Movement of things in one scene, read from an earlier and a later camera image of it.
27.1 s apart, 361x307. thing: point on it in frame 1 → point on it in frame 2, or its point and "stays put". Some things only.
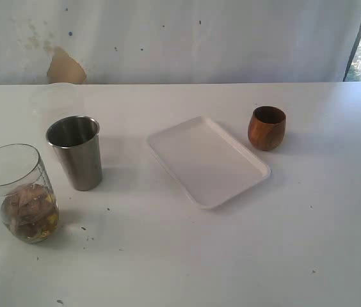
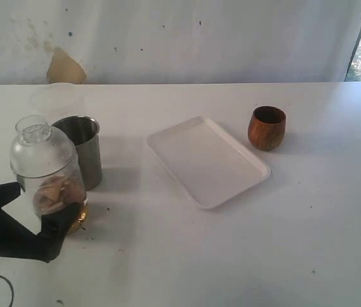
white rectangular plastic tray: (207, 164) stays put
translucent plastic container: (56, 100) stays put
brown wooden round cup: (266, 127) stays put
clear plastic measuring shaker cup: (15, 176) → (50, 193)
